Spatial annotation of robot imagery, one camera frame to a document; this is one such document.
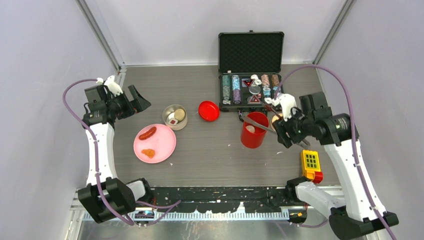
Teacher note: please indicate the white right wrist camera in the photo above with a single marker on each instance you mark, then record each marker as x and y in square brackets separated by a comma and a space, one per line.
[286, 102]

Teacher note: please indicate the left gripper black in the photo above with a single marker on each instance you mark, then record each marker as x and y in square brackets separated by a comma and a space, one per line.
[137, 105]

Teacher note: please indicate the metal serving tongs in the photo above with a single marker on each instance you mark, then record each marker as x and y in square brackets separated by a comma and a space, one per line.
[257, 124]

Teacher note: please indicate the red sausage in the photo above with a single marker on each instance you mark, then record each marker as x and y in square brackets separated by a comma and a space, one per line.
[149, 133]

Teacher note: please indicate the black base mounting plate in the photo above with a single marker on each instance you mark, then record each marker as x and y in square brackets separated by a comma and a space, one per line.
[219, 200]

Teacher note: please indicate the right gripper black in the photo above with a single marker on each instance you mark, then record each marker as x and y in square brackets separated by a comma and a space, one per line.
[282, 126]

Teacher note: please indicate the fried chicken nugget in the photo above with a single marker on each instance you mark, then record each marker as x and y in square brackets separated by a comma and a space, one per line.
[150, 153]

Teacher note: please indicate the black poker chip case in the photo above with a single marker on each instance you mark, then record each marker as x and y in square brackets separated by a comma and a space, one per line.
[249, 66]

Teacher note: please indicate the sushi roll piece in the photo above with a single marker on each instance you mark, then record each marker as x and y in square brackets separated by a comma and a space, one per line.
[171, 120]

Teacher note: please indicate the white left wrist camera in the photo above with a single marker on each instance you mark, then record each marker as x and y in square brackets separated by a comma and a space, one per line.
[112, 86]

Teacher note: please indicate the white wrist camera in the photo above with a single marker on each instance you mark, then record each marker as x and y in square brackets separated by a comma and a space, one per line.
[112, 86]
[286, 102]

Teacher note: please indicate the pink plate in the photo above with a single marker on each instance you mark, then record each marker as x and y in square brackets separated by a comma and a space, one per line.
[164, 142]

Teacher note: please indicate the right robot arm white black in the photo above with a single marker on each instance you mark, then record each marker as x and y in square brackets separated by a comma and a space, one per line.
[361, 212]

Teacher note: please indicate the beige round bun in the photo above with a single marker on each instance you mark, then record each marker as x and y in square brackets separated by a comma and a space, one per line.
[179, 114]

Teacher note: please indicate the yellow red toy block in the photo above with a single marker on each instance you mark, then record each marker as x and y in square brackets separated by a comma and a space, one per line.
[310, 166]

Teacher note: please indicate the white egg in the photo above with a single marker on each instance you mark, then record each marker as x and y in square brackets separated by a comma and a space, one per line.
[250, 128]

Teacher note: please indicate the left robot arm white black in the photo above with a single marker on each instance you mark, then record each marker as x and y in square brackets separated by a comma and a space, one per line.
[105, 197]

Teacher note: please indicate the beige round lid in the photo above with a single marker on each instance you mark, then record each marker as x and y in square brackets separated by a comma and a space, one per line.
[274, 119]

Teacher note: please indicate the red lid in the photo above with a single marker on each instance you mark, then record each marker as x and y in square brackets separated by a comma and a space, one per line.
[208, 111]

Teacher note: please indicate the red plastic cup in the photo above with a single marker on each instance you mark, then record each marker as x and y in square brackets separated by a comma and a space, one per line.
[254, 140]

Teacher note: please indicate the round steel lunch box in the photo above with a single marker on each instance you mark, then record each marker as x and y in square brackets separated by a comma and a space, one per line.
[169, 110]

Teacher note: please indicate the toothed aluminium rail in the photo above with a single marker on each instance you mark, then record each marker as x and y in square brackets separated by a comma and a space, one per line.
[238, 215]

